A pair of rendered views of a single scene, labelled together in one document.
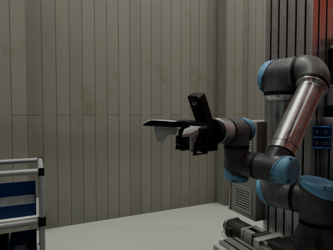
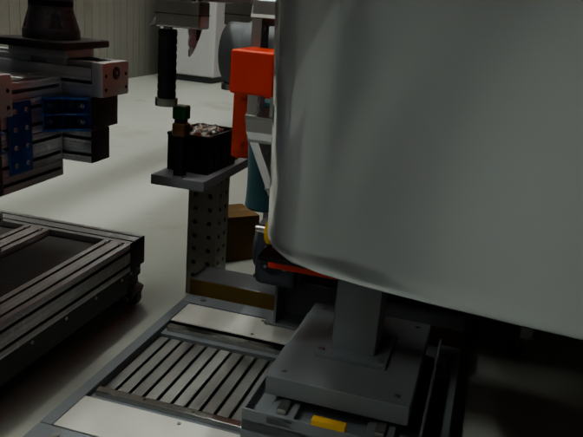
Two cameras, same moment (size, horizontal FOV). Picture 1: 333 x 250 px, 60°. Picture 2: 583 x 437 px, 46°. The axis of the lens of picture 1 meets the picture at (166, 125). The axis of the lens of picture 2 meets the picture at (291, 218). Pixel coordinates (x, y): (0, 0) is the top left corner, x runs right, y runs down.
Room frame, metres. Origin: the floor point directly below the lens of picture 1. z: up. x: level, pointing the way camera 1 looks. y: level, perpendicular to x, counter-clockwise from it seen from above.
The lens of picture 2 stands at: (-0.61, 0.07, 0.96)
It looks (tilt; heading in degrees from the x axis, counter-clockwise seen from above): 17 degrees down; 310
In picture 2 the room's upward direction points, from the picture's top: 5 degrees clockwise
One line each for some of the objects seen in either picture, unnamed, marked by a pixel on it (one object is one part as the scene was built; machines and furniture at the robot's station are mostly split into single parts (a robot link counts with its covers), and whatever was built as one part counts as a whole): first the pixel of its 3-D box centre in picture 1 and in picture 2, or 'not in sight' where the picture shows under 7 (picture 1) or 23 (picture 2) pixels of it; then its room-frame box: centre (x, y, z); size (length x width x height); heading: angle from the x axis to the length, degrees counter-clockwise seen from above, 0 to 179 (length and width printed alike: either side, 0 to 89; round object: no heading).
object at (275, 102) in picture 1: (280, 133); not in sight; (1.05, -0.42, 1.19); 0.15 x 0.12 x 0.55; 39
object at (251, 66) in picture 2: not in sight; (259, 71); (0.19, -0.76, 0.85); 0.09 x 0.08 x 0.07; 115
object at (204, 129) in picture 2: not in sight; (202, 146); (0.97, -1.35, 0.51); 0.20 x 0.14 x 0.13; 111
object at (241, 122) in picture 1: (236, 131); not in sight; (0.88, -0.21, 1.21); 0.11 x 0.08 x 0.09; 130
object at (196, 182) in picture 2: not in sight; (206, 168); (0.99, -1.38, 0.44); 0.43 x 0.17 x 0.03; 115
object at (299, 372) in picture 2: not in sight; (360, 309); (0.17, -1.12, 0.32); 0.40 x 0.30 x 0.28; 115
